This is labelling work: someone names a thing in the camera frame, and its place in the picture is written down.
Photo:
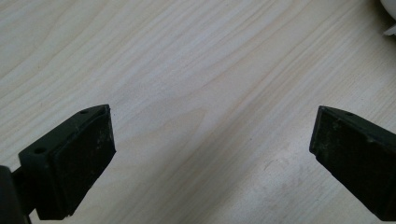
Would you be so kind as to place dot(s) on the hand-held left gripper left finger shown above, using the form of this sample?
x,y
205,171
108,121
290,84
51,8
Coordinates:
x,y
74,161

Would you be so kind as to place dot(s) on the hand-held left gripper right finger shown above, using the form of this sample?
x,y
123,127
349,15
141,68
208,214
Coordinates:
x,y
361,155

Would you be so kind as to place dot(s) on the white round object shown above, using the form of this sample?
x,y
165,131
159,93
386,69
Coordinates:
x,y
389,6

